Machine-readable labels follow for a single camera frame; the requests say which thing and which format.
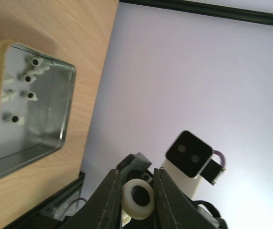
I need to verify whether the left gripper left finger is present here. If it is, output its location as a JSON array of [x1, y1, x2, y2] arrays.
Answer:
[[62, 169, 122, 229]]

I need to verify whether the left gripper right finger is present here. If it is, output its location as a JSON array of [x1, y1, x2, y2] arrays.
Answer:
[[153, 168, 205, 229]]

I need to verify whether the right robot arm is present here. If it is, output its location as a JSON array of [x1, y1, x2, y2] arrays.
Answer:
[[116, 153, 228, 229]]

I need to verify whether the gold tin with white pieces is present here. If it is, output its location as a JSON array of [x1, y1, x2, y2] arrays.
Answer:
[[0, 39, 76, 179]]

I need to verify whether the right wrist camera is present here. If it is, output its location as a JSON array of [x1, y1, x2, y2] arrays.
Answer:
[[162, 130, 226, 186]]

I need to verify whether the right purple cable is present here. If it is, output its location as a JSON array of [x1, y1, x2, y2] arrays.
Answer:
[[213, 150, 225, 167]]

